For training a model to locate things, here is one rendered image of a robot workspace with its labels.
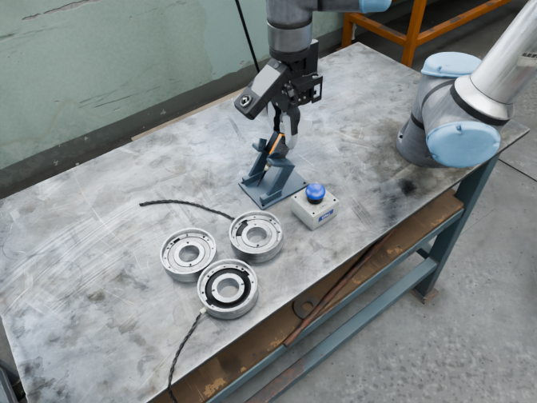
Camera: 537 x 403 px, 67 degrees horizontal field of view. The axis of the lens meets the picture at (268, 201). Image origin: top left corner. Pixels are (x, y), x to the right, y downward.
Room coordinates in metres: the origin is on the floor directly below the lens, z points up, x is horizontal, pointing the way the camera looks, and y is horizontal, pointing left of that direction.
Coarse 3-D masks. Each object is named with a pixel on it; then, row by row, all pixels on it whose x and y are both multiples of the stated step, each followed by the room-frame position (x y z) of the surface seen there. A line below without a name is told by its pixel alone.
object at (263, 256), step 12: (240, 216) 0.53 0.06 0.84; (252, 216) 0.53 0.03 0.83; (264, 216) 0.53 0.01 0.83; (252, 228) 0.50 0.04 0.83; (264, 228) 0.50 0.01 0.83; (276, 228) 0.50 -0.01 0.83; (264, 240) 0.47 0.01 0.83; (276, 240) 0.47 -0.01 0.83; (240, 252) 0.44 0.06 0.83; (252, 252) 0.44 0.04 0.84; (264, 252) 0.44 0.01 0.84; (276, 252) 0.45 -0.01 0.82
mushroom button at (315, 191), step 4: (312, 184) 0.57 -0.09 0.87; (316, 184) 0.57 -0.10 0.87; (308, 188) 0.56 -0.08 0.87; (312, 188) 0.56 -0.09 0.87; (316, 188) 0.56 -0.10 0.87; (320, 188) 0.56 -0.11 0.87; (308, 192) 0.55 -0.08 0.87; (312, 192) 0.55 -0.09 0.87; (316, 192) 0.55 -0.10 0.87; (320, 192) 0.55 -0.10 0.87; (324, 192) 0.55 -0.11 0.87; (308, 196) 0.54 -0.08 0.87; (312, 196) 0.54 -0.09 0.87; (316, 196) 0.54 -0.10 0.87; (320, 196) 0.54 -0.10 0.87
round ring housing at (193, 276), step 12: (192, 228) 0.50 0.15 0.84; (168, 240) 0.48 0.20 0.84; (180, 240) 0.49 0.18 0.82; (204, 240) 0.48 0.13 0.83; (168, 252) 0.46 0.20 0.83; (180, 252) 0.46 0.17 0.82; (192, 252) 0.47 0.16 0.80; (204, 252) 0.45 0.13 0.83; (216, 252) 0.45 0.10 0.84; (168, 264) 0.43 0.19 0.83; (180, 264) 0.43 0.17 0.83; (192, 264) 0.43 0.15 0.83; (180, 276) 0.40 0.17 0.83; (192, 276) 0.40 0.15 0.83
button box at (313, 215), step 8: (304, 192) 0.58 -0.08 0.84; (328, 192) 0.57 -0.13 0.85; (296, 200) 0.56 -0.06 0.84; (304, 200) 0.56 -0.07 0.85; (312, 200) 0.55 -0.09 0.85; (320, 200) 0.55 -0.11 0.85; (328, 200) 0.55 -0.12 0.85; (336, 200) 0.55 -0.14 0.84; (296, 208) 0.55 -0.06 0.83; (304, 208) 0.53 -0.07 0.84; (312, 208) 0.53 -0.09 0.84; (320, 208) 0.53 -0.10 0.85; (328, 208) 0.53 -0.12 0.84; (336, 208) 0.55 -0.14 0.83; (296, 216) 0.55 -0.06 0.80; (304, 216) 0.53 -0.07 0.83; (312, 216) 0.51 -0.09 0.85; (320, 216) 0.52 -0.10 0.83; (328, 216) 0.53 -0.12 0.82; (312, 224) 0.51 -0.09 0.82; (320, 224) 0.52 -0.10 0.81
